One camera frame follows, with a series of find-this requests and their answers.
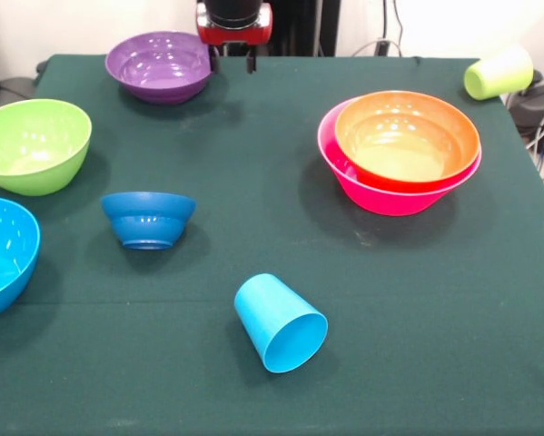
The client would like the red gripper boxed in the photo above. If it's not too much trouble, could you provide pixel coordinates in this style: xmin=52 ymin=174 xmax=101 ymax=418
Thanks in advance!
xmin=195 ymin=3 xmax=274 ymax=75

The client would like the purple bowl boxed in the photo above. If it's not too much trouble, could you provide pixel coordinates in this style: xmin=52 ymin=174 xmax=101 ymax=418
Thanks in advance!
xmin=104 ymin=30 xmax=215 ymax=106

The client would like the large orange bowl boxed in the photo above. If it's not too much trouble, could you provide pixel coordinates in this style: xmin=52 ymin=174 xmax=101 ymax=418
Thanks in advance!
xmin=334 ymin=90 xmax=481 ymax=194

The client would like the dark green table cloth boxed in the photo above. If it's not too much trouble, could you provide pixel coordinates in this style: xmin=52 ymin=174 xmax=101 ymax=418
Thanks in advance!
xmin=0 ymin=54 xmax=544 ymax=436

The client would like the small dark blue bowl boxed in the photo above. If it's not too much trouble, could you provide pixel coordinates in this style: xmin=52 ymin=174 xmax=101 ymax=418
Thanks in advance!
xmin=100 ymin=191 xmax=197 ymax=251

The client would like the pink bowl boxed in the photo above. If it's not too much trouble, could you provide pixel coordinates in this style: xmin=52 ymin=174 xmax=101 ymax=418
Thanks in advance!
xmin=317 ymin=97 xmax=483 ymax=217

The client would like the lime green bowl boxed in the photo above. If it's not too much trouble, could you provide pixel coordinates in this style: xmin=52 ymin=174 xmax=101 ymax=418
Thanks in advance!
xmin=0 ymin=98 xmax=94 ymax=197

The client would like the light blue cup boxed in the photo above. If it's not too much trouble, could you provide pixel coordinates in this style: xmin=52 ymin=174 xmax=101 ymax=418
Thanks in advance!
xmin=233 ymin=272 xmax=330 ymax=374

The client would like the lime green cup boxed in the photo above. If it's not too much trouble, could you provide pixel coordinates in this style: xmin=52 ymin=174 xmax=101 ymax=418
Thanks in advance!
xmin=463 ymin=46 xmax=535 ymax=101

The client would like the light blue bowl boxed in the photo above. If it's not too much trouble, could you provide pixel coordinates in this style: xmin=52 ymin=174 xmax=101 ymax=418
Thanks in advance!
xmin=0 ymin=195 xmax=42 ymax=322

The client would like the black hanging cable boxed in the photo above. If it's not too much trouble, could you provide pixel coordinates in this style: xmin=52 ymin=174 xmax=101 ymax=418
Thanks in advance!
xmin=391 ymin=0 xmax=405 ymax=58

